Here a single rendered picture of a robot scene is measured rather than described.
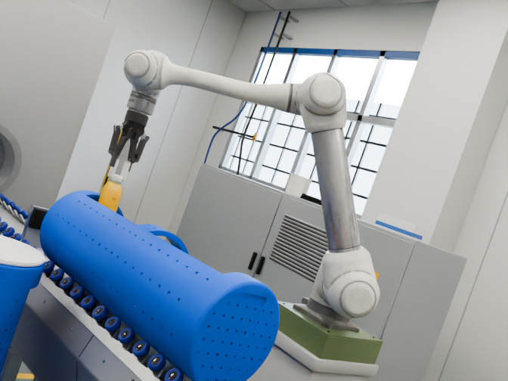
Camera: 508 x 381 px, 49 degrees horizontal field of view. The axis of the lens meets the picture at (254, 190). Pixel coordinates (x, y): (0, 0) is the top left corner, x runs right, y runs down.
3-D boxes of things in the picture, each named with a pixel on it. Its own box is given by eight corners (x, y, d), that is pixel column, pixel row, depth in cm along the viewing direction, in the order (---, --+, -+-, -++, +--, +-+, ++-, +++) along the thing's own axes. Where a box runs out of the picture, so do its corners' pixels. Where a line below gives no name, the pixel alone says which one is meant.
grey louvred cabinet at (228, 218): (193, 336, 485) (249, 179, 482) (379, 500, 315) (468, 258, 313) (139, 329, 452) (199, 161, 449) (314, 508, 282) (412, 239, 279)
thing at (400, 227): (384, 229, 329) (389, 217, 329) (421, 241, 312) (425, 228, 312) (374, 225, 321) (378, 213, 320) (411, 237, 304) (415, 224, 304)
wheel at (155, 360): (162, 353, 140) (158, 348, 138) (170, 363, 136) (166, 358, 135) (147, 365, 138) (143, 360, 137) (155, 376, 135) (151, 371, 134)
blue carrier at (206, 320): (97, 274, 206) (128, 202, 207) (253, 396, 144) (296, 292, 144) (25, 258, 186) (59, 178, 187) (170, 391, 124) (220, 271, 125)
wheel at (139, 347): (146, 340, 145) (142, 336, 144) (153, 349, 141) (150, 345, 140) (131, 351, 143) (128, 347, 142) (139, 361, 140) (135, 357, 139)
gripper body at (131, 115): (143, 115, 194) (134, 140, 194) (122, 106, 188) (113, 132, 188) (154, 118, 189) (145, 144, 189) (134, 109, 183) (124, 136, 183)
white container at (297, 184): (295, 196, 405) (302, 177, 404) (309, 201, 392) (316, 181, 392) (280, 190, 395) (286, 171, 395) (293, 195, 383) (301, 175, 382)
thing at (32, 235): (42, 246, 222) (55, 210, 222) (47, 249, 220) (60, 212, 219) (18, 243, 215) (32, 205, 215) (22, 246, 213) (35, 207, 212)
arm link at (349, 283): (373, 305, 186) (390, 323, 164) (324, 312, 186) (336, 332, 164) (338, 73, 183) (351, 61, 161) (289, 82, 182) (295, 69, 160)
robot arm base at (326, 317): (319, 308, 212) (323, 294, 212) (360, 332, 195) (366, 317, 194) (283, 302, 201) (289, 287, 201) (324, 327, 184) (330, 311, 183)
